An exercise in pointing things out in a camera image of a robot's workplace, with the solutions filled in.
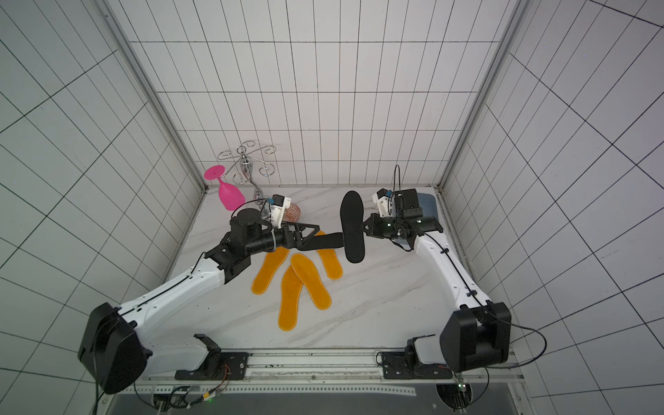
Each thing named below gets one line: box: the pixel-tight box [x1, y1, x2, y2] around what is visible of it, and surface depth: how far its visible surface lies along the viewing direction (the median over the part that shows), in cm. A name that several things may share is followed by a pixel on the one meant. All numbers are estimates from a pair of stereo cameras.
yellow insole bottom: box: [278, 265, 304, 332], surface depth 87 cm
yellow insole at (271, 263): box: [250, 246, 290, 295], surface depth 92 cm
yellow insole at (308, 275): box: [289, 252, 332, 311], surface depth 92 cm
